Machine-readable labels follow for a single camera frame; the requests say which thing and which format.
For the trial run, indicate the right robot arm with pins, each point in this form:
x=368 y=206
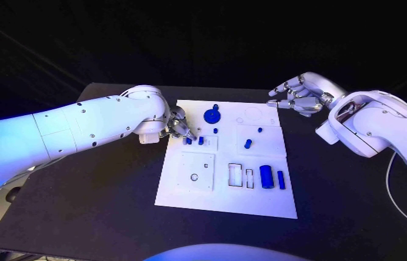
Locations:
x=365 y=126

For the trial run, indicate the blue plug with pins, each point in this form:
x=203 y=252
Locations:
x=200 y=140
x=187 y=141

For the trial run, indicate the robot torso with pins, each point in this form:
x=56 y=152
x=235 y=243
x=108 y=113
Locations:
x=226 y=253

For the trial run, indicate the thick blue cylinder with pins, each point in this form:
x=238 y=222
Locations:
x=265 y=176

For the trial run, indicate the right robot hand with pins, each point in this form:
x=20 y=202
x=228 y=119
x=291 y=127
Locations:
x=306 y=97

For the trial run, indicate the white task board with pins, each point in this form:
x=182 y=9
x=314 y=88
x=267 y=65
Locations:
x=222 y=190

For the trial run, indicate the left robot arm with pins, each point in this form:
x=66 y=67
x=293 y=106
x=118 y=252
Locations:
x=95 y=122

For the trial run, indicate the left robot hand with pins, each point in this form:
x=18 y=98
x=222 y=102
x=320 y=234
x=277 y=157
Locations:
x=177 y=124

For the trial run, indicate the blue gear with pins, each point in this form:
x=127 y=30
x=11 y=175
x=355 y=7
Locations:
x=212 y=116

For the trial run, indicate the thin blue cylinder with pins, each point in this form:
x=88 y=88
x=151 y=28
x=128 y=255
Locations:
x=280 y=179

